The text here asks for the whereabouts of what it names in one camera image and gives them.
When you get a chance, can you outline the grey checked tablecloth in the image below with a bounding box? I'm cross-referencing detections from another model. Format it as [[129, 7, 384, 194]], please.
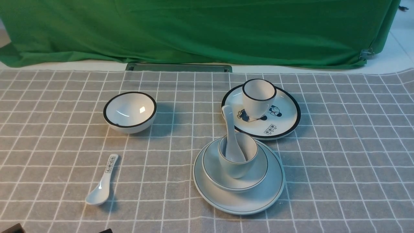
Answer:
[[0, 70, 413, 233]]

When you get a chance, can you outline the metal clip on backdrop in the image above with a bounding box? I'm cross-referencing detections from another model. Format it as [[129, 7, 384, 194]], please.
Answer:
[[358, 48, 376, 60]]

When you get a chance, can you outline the grey-rimmed white cup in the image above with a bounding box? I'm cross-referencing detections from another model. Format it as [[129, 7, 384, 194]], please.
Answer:
[[218, 132, 259, 179]]

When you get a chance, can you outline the green backdrop cloth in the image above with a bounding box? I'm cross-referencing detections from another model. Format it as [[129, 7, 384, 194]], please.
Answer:
[[1, 0, 400, 69]]

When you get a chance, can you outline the black-rimmed cartoon plate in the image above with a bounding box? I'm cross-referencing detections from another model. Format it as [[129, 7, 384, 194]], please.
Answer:
[[221, 85, 301, 140]]

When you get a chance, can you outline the plain white ceramic spoon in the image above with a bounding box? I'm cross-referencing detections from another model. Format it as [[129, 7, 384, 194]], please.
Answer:
[[222, 105, 246, 163]]

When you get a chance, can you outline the white spoon with black print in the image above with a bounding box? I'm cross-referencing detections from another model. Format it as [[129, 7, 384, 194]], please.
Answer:
[[85, 154, 119, 205]]

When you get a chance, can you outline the black-rimmed white bowl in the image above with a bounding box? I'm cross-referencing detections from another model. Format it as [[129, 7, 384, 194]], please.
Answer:
[[103, 91, 157, 134]]

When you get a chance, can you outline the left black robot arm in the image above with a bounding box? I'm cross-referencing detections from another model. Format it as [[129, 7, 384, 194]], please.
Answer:
[[1, 224, 25, 233]]

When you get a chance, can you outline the grey-rimmed white plate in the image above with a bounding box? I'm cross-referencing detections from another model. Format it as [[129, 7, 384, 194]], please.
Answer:
[[193, 139, 286, 215]]

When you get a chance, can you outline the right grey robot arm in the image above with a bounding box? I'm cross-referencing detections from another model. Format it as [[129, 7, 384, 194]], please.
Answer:
[[99, 228, 113, 233]]

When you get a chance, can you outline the black-rimmed white cup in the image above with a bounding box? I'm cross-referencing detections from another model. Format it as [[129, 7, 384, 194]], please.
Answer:
[[242, 79, 277, 120]]

